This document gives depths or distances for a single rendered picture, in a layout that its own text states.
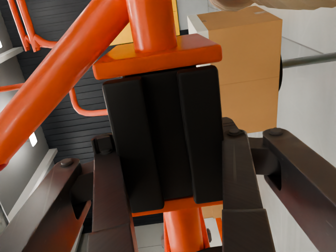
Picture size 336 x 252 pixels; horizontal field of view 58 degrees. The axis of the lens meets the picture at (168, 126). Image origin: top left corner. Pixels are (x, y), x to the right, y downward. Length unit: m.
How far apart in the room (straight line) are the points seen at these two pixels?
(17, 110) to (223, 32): 1.35
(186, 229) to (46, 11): 11.15
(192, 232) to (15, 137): 0.12
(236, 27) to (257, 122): 0.54
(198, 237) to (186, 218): 0.02
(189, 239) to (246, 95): 1.47
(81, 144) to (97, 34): 12.32
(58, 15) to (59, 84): 10.97
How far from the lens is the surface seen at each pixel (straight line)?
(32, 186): 10.87
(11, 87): 9.61
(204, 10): 7.62
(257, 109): 1.70
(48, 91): 0.18
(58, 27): 11.24
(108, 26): 0.17
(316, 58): 1.92
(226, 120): 0.18
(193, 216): 0.19
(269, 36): 1.57
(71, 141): 12.54
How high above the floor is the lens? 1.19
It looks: 1 degrees up
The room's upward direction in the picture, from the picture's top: 98 degrees counter-clockwise
